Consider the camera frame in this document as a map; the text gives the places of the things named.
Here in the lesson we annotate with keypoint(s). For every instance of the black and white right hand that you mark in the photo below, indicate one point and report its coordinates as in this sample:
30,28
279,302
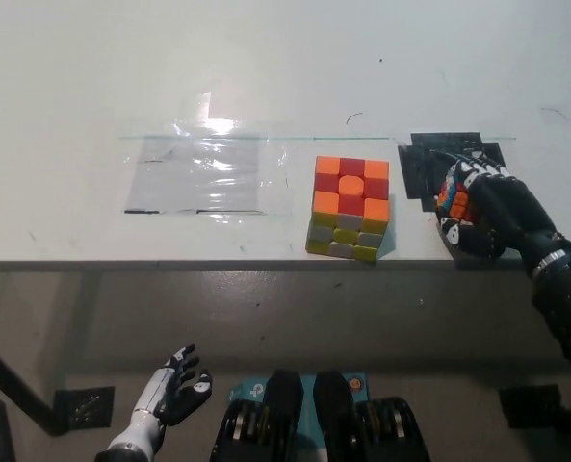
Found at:
506,212

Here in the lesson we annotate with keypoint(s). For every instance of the white and black left hand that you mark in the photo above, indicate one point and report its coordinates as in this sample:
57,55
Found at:
181,404

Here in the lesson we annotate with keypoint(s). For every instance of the small studded multicolour cube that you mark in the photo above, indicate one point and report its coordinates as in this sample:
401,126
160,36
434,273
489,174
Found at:
453,197

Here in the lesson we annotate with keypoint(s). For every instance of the big orange yellow puzzle cube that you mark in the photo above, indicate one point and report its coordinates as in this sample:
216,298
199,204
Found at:
347,212

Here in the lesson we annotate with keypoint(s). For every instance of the black tape patch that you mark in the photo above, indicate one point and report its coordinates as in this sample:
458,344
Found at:
417,168

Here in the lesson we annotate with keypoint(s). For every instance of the black diagonal table brace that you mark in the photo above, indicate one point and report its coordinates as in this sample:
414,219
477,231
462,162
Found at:
10,380

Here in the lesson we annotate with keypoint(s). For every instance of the clear plastic sheet patch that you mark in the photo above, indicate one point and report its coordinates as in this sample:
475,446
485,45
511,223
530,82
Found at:
193,173

